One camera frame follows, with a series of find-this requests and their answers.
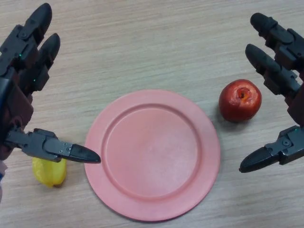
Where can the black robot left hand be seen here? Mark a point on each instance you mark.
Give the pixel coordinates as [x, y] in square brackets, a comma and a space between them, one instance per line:
[21, 59]

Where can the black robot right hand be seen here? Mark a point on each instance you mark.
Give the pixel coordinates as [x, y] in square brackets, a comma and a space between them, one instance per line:
[288, 50]

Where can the red apple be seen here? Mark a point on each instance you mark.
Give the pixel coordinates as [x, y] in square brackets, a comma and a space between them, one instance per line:
[234, 107]

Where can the pink round plate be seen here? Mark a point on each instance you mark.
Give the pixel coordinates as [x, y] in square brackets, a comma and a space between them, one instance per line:
[152, 156]

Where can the yellow starfruit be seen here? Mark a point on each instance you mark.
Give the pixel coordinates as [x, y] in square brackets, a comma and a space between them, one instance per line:
[50, 173]

